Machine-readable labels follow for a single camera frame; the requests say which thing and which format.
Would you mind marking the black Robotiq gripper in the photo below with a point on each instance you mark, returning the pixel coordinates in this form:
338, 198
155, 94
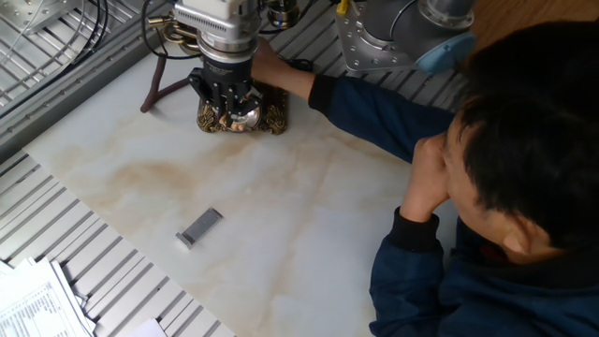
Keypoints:
227, 77

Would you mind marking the grey aluminium rail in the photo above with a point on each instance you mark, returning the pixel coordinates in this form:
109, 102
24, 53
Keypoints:
70, 93

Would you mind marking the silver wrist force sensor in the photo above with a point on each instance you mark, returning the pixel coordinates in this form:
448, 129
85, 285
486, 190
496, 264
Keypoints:
227, 47

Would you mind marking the brass red phone handset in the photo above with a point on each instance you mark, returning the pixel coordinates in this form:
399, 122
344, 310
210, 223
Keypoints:
283, 14

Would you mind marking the left forearm navy sleeve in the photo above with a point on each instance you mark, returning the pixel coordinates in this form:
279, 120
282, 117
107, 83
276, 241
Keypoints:
407, 281

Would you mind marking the person's left hand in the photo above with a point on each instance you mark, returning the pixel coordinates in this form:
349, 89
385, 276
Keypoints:
428, 178

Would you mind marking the right forearm navy sleeve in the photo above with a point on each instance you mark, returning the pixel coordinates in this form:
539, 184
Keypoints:
374, 112

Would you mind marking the person's right hand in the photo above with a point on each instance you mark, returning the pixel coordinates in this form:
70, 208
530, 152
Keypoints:
271, 65

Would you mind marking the antique brass rotary telephone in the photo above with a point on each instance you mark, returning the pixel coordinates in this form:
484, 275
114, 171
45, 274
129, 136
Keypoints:
276, 119

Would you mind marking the navy jacket torso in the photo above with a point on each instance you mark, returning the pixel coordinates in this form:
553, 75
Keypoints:
515, 309

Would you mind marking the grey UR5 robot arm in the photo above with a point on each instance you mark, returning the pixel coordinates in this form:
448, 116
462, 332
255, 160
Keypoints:
398, 28

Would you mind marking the printed white paper stack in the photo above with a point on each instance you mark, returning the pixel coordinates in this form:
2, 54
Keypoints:
37, 304

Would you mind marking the white paper sheet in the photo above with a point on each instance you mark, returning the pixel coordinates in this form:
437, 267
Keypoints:
142, 329

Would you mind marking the yellow plastic clip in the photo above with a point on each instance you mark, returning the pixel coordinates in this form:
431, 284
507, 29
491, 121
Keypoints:
342, 6

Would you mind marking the grey stick holder block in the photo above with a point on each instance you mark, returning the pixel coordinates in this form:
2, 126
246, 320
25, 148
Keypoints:
201, 227

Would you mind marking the person's head black hair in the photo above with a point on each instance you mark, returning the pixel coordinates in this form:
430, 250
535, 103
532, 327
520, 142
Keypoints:
538, 154

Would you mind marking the white marble slab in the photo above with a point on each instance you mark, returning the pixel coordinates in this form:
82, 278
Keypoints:
281, 210

